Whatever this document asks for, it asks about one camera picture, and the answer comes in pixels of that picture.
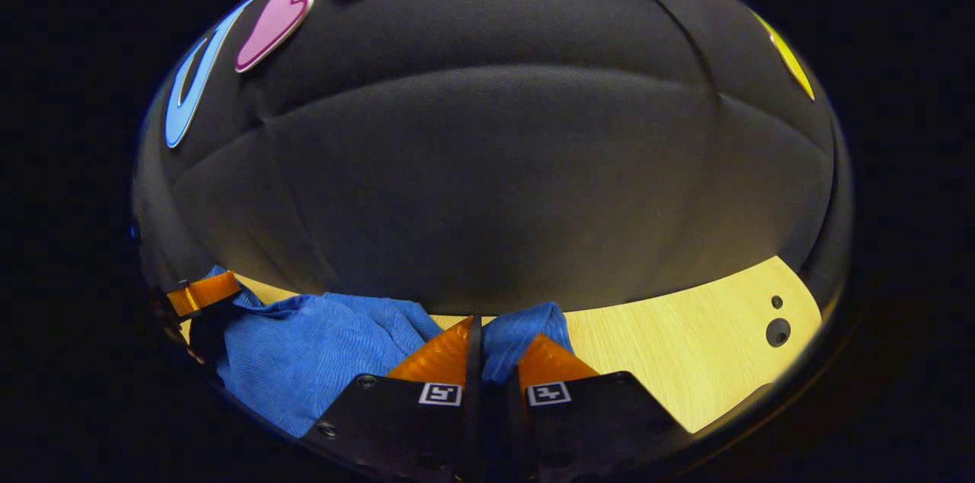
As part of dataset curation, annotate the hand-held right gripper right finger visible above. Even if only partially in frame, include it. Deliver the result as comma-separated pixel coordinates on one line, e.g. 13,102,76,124
481,332,690,483

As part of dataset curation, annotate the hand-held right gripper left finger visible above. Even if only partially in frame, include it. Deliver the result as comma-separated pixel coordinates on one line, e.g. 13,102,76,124
301,315,483,483

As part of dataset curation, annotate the blue corduroy jacket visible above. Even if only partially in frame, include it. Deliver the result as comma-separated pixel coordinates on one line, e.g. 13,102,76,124
202,264,574,438

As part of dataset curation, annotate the black backdrop cloth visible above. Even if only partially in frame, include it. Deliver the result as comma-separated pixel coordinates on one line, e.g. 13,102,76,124
133,0,852,316

